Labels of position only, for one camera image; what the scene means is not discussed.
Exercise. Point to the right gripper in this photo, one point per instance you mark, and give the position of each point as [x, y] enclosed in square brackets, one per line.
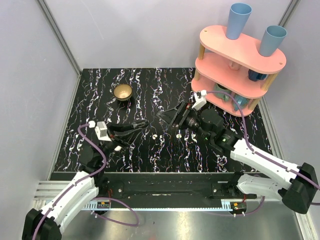
[168, 115]

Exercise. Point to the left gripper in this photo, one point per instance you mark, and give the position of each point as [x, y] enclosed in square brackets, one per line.
[113, 133]

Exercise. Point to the white earbud charging case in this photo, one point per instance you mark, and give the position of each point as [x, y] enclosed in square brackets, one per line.
[118, 148]

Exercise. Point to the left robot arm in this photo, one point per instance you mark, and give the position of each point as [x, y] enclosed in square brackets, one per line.
[49, 222]

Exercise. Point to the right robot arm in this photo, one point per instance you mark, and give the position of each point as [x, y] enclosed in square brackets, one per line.
[295, 185]

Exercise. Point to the brown ceramic bowl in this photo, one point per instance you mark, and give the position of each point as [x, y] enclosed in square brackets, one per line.
[123, 92]

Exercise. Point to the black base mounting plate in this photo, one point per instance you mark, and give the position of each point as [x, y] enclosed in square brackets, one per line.
[147, 185]

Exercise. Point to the green ceramic mug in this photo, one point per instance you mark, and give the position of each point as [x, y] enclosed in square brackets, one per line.
[222, 92]

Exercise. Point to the light blue ceramic mug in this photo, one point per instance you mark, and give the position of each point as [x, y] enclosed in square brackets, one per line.
[240, 102]

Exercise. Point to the pink three-tier shelf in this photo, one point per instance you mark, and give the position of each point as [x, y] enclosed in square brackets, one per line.
[212, 66]

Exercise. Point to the pink mug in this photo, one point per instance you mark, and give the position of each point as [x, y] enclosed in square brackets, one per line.
[234, 66]

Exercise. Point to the dark blue mug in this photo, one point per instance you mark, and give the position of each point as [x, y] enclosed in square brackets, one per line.
[256, 76]

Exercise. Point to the left blue plastic cup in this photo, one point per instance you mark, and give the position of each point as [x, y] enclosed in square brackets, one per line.
[239, 14]

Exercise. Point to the blue plastic cup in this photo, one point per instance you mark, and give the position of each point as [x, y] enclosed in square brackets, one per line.
[271, 40]
[239, 14]

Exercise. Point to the right blue plastic cup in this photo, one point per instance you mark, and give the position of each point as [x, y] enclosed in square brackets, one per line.
[271, 40]

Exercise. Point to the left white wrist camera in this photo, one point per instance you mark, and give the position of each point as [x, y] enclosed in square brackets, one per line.
[100, 129]

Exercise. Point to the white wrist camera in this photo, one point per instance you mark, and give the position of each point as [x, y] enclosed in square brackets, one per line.
[200, 99]
[100, 129]

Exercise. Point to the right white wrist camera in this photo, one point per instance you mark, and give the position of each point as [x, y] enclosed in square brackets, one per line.
[200, 99]

